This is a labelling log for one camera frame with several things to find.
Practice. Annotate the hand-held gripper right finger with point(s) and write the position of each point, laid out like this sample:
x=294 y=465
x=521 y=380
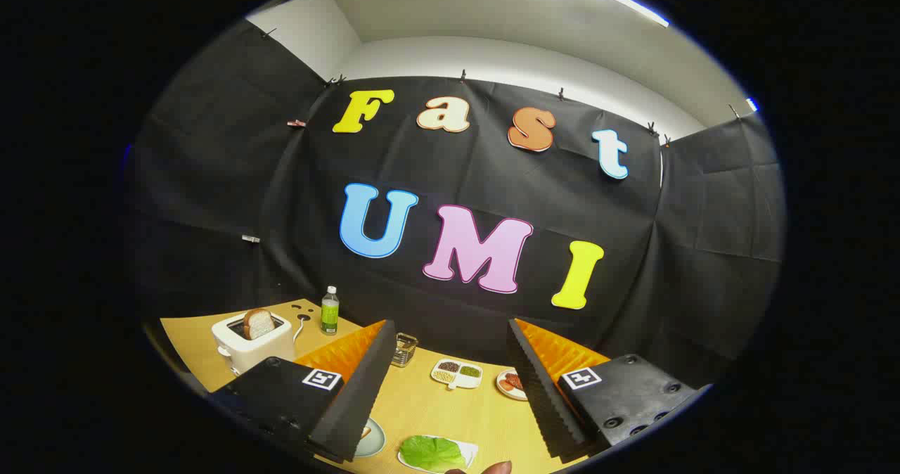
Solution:
x=545 y=404

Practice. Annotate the pale green round plate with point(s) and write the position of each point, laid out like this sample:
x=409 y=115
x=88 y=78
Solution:
x=373 y=442

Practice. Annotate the white round meat plate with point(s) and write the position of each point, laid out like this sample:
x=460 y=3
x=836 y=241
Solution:
x=502 y=387

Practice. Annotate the brown meat piece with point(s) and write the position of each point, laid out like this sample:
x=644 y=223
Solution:
x=513 y=381

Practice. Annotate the green label water bottle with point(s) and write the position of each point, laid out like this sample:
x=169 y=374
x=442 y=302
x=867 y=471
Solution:
x=330 y=316

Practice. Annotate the white toaster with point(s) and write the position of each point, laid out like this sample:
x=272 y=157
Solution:
x=260 y=353

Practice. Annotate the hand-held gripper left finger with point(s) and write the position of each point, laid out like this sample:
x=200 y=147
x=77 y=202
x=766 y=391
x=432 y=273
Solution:
x=355 y=404

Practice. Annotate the black backdrop cloth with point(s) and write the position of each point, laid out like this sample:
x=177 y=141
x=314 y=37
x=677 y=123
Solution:
x=492 y=178

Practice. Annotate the green lettuce leaf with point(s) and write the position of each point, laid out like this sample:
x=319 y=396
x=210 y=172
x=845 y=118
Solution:
x=430 y=453

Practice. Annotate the toasted bread slice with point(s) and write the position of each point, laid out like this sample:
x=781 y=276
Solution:
x=259 y=324

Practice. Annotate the white divided bean dish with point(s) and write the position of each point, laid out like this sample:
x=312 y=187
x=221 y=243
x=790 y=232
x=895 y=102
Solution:
x=457 y=375

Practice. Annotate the white rectangular plate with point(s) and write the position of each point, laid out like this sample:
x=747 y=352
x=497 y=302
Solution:
x=470 y=449

